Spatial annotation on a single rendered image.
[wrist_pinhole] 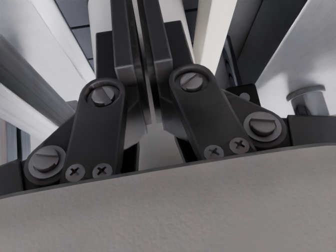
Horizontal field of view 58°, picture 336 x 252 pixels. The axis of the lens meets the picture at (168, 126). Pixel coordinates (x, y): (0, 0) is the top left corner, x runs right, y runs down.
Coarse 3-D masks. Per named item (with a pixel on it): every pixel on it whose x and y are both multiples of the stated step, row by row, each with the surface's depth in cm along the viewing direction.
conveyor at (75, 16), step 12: (60, 0) 16; (72, 0) 16; (84, 0) 16; (192, 0) 18; (72, 12) 17; (84, 12) 17; (192, 12) 19; (72, 24) 18; (84, 24) 18; (192, 24) 20; (84, 36) 19; (192, 36) 21; (84, 48) 21; (192, 48) 23
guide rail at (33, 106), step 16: (0, 48) 7; (0, 64) 7; (16, 64) 8; (0, 80) 7; (16, 80) 8; (32, 80) 9; (0, 96) 8; (16, 96) 8; (32, 96) 9; (48, 96) 10; (0, 112) 8; (16, 112) 9; (32, 112) 9; (48, 112) 10; (64, 112) 11; (32, 128) 10; (48, 128) 10
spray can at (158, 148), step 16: (96, 0) 15; (160, 0) 14; (176, 0) 15; (96, 16) 15; (176, 16) 14; (144, 64) 13; (160, 128) 12; (144, 144) 12; (160, 144) 12; (144, 160) 12; (160, 160) 12; (176, 160) 12
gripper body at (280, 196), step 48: (48, 192) 6; (96, 192) 6; (144, 192) 5; (192, 192) 5; (240, 192) 5; (288, 192) 5; (0, 240) 5; (48, 240) 5; (96, 240) 5; (144, 240) 5; (192, 240) 5; (240, 240) 5; (288, 240) 5
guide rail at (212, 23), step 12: (204, 0) 14; (216, 0) 13; (228, 0) 13; (204, 12) 14; (216, 12) 13; (228, 12) 14; (204, 24) 15; (216, 24) 14; (228, 24) 15; (204, 36) 15; (216, 36) 15; (204, 48) 16; (216, 48) 17; (204, 60) 18; (216, 60) 18
